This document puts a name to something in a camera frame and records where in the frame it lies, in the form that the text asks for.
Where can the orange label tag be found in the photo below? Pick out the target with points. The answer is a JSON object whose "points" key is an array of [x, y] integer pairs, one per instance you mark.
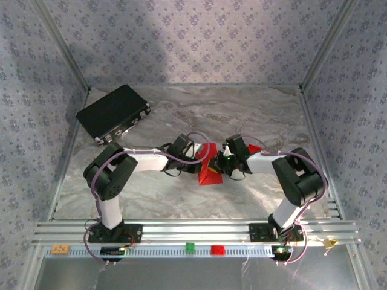
{"points": [[60, 249]]}

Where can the green flat block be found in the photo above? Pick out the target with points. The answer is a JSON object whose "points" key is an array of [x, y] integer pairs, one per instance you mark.
{"points": [[190, 247]]}

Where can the gold tape piece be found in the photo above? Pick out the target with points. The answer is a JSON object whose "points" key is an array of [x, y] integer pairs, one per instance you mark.
{"points": [[331, 242]]}

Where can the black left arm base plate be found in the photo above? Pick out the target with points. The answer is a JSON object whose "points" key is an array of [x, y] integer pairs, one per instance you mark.
{"points": [[136, 234]]}

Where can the red flat block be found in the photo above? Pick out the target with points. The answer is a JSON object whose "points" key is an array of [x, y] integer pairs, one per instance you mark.
{"points": [[218, 250]]}

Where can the aluminium frame post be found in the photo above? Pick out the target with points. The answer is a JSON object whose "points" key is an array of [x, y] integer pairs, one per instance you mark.
{"points": [[62, 42], [327, 42]]}

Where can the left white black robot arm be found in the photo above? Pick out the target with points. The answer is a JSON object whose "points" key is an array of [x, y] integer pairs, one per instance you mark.
{"points": [[109, 175]]}

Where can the small red toy brick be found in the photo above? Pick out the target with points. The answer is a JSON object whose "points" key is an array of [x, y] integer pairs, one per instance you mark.
{"points": [[254, 148]]}

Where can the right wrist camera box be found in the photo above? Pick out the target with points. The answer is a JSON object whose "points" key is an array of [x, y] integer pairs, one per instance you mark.
{"points": [[226, 150]]}

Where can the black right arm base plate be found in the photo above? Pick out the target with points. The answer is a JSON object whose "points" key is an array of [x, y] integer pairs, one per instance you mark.
{"points": [[257, 232]]}

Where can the red paper sheet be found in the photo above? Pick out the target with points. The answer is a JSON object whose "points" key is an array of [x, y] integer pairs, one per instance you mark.
{"points": [[211, 178]]}

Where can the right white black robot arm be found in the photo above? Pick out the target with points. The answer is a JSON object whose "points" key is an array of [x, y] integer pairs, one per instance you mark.
{"points": [[299, 181]]}

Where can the right black controller board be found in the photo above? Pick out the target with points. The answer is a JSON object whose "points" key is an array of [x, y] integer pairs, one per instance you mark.
{"points": [[281, 250]]}

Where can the left black controller board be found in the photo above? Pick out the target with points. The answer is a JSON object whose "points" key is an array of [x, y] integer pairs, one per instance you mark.
{"points": [[110, 250]]}

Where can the black hard case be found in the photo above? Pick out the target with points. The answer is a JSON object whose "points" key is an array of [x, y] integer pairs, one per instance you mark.
{"points": [[112, 111]]}

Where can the aluminium side rail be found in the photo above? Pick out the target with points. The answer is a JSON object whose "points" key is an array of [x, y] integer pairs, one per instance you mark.
{"points": [[310, 121], [62, 181]]}

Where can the aluminium mounting rail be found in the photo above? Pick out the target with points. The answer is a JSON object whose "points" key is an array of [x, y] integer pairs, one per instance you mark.
{"points": [[196, 232]]}

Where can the black controller board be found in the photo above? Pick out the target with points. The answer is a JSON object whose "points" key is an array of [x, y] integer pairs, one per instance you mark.
{"points": [[110, 250], [281, 250]]}

